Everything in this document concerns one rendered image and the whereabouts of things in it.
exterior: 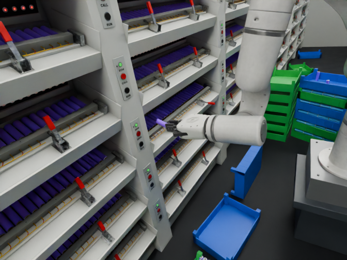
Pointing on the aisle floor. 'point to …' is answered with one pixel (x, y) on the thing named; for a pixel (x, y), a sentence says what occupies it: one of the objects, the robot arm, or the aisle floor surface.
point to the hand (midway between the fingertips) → (172, 125)
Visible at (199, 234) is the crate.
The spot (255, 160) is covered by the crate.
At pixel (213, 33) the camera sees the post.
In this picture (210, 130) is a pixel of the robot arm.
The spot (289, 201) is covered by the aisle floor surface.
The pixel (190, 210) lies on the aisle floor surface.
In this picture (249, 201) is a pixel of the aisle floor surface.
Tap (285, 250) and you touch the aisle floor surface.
